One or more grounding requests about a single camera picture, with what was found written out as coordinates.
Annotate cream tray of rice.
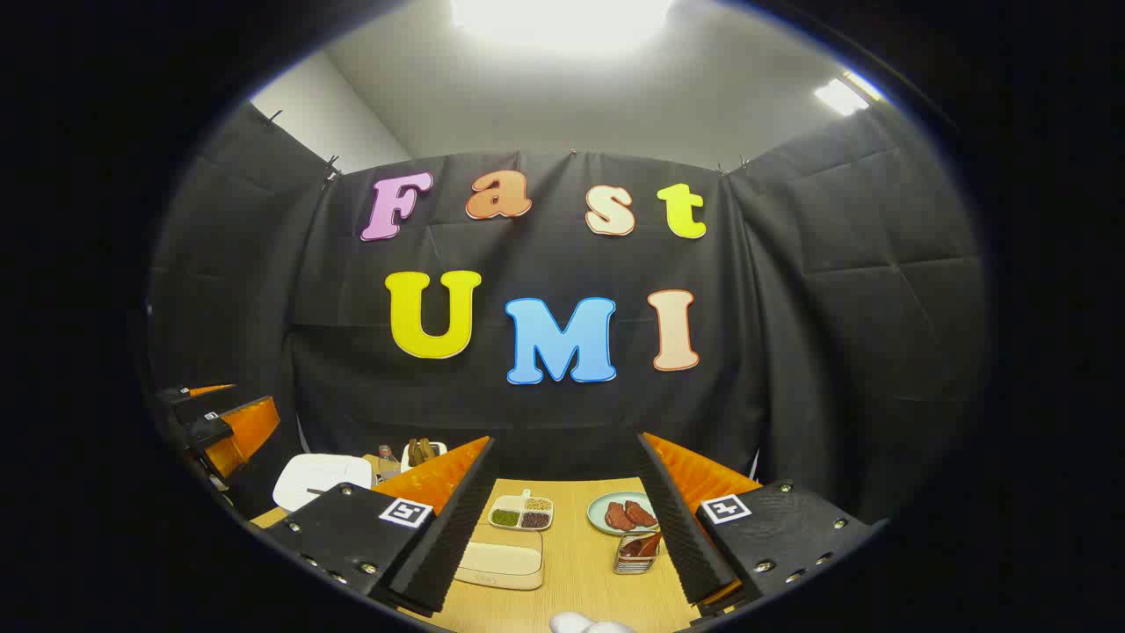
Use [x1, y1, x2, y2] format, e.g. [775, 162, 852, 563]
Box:
[454, 530, 546, 591]

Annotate divided dish of beans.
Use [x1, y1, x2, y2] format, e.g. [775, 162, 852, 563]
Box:
[489, 490, 555, 532]

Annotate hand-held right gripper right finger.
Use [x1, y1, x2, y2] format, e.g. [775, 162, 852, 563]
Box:
[635, 431, 880, 616]

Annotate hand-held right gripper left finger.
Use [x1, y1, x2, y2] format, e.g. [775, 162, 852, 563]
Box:
[264, 435, 498, 616]

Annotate pale green plate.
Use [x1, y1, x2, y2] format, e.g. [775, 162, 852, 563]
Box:
[587, 491, 660, 536]

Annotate white rice cooker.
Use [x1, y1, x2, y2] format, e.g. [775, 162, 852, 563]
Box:
[272, 454, 374, 513]

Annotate small ceiling light panel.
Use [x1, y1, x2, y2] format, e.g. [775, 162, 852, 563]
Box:
[813, 70, 884, 117]

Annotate white toaster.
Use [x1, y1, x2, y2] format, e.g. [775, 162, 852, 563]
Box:
[401, 440, 449, 476]

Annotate large ceiling light panel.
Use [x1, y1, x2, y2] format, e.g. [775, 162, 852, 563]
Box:
[448, 0, 678, 45]

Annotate brown wooden spoon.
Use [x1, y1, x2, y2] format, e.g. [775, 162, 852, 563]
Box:
[620, 530, 664, 564]

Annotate black backdrop cloth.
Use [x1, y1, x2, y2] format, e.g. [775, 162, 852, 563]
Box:
[145, 97, 990, 528]

